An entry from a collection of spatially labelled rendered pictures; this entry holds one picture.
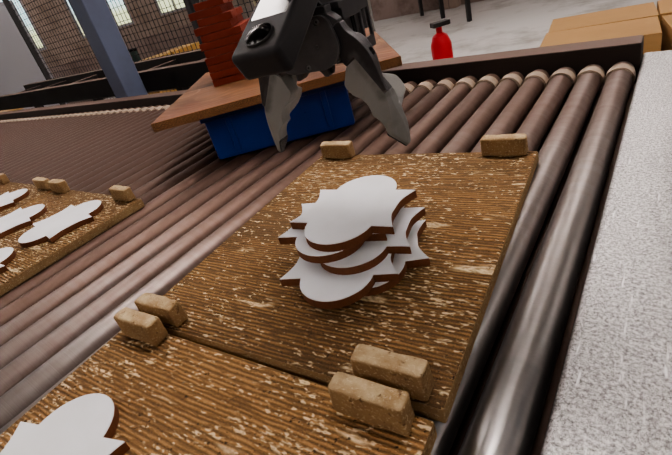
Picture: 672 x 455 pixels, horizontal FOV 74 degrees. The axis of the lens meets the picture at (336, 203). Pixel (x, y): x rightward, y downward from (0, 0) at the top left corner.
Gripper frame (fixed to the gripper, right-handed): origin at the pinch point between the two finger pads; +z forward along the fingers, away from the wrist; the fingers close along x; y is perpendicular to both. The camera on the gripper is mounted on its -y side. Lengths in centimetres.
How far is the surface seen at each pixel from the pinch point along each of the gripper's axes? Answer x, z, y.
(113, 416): 10.7, 10.4, -26.5
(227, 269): 14.9, 11.3, -6.9
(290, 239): 5.5, 7.7, -5.0
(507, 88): -7, 13, 57
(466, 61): 3, 10, 69
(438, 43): 81, 52, 305
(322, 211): 3.0, 6.3, -1.4
